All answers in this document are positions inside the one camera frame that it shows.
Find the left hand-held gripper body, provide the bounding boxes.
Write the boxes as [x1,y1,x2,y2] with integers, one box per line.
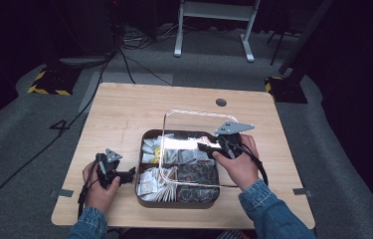
[94,147,123,190]

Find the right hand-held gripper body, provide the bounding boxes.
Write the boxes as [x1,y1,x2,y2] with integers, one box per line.
[214,120,256,160]

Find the clear plastic box lid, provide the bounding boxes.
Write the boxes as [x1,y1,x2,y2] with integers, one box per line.
[158,108,242,189]

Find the dark compartment box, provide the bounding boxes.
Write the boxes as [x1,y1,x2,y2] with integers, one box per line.
[134,128,221,210]

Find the person's right hand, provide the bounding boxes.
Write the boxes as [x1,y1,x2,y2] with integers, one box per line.
[211,133,262,192]

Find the person's left hand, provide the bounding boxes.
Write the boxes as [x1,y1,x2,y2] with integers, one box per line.
[82,160,122,214]

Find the pile of grey sachets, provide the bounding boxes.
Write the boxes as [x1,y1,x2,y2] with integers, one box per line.
[163,135,216,164]

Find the pile of white brown sachets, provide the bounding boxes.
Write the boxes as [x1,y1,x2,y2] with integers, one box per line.
[136,166,179,203]

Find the pile of white yellow sachets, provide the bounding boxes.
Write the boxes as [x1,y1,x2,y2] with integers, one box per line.
[141,132,176,164]

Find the pile of dark sachets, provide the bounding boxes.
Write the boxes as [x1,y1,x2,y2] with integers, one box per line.
[175,163,220,203]

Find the grey tape strip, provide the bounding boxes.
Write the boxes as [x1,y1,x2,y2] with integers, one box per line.
[49,188,75,199]
[291,187,313,197]

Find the black yellow striped stand base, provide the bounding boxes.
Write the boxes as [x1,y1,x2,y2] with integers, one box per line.
[27,67,82,97]
[264,75,308,105]

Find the person's striped clothing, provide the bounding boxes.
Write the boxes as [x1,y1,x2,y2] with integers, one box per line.
[217,229,250,239]

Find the grey flat stand foot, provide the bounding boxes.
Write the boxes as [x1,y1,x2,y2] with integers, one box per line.
[58,55,110,69]

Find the dark slanted stand pole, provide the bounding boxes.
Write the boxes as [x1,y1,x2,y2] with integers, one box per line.
[278,0,335,76]

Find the right hand-held gripper cable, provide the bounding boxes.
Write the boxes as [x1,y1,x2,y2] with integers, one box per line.
[237,141,270,187]

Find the hand-held gripper cable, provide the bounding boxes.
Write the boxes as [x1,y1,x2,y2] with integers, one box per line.
[77,158,100,219]
[237,141,270,187]

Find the left hand-held gripper cable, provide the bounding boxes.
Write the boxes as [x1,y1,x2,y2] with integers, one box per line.
[77,158,100,219]

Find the long black floor cable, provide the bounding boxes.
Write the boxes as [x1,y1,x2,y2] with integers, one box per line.
[0,49,117,227]

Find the thin black floor cable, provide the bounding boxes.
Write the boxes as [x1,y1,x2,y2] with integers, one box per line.
[117,46,174,88]

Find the white desk frame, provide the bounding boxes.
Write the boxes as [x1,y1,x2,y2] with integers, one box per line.
[173,0,262,64]

